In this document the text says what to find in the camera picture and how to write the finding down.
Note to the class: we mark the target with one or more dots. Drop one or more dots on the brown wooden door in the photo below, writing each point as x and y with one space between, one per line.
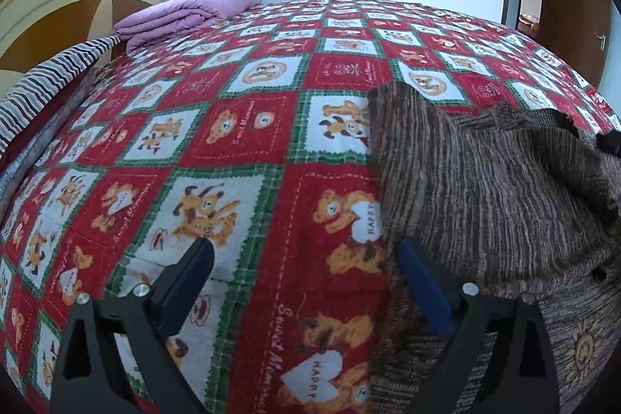
567 31

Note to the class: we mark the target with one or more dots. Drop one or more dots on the striped pillow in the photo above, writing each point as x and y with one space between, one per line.
53 74

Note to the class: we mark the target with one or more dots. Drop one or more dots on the brown striped knit sweater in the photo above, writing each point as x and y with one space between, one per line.
485 191

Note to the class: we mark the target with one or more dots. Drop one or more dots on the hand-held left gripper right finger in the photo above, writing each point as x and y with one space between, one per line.
427 292

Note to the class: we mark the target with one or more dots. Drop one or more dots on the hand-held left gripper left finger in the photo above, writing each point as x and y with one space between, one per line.
187 283

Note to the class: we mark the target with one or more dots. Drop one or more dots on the red printed bear blanket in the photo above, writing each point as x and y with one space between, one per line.
262 142

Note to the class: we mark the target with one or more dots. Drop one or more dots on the folded purple blanket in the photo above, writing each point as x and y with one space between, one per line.
194 9

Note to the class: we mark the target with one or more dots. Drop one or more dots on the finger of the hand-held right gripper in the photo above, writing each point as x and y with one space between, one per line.
610 143

